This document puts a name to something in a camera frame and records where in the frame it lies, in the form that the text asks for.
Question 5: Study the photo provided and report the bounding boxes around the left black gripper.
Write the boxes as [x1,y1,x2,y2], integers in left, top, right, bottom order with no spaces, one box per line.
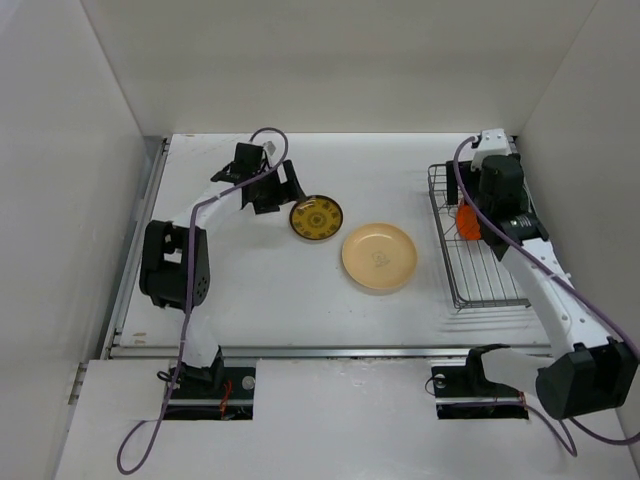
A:
[253,161,306,214]

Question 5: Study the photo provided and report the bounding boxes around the yellow patterned black-rimmed plate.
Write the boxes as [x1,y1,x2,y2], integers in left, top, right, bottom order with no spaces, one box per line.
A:
[289,195,344,242]

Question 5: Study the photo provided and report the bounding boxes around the large beige plate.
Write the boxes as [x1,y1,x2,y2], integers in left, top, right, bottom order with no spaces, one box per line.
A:
[341,223,418,292]

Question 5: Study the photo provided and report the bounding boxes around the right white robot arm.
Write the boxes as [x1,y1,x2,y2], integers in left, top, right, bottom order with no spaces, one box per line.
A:
[446,154,639,420]

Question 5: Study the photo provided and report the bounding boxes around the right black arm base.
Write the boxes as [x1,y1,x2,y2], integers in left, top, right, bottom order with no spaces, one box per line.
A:
[425,344,529,420]

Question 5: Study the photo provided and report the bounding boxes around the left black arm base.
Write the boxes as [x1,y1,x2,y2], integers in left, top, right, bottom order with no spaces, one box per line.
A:
[164,358,256,421]

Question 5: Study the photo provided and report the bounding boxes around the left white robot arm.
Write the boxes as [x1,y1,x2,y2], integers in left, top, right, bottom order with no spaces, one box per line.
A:
[139,142,305,397]

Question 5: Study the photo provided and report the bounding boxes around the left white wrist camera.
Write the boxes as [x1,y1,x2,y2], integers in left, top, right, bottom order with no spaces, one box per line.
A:
[262,141,277,158]

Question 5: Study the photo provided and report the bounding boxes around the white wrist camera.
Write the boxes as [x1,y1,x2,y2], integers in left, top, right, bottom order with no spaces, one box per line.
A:
[471,128,512,171]
[262,141,277,158]

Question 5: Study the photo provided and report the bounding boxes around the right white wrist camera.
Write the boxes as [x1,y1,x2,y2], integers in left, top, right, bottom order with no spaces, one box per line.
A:
[471,128,512,171]

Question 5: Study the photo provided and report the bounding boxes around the grey wire dish rack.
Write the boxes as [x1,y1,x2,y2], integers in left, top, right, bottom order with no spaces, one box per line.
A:
[427,164,529,310]

